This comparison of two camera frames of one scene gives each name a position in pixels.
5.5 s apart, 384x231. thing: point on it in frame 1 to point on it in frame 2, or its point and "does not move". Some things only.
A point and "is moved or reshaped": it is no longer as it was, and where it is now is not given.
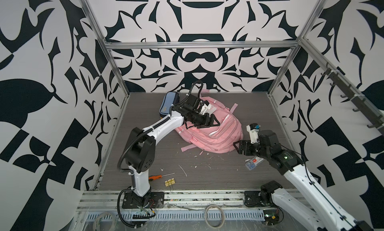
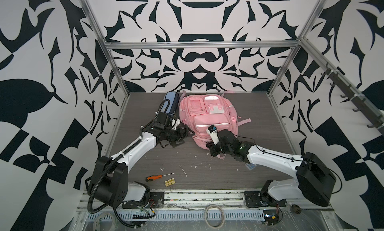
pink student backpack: x=224 y=138 is moved or reshaped
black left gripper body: x=200 y=120 to x=174 y=136
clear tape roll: x=206 y=221 does not move
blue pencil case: x=169 y=99 does not move
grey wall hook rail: x=352 y=94 does not move
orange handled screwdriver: x=152 y=177 does not move
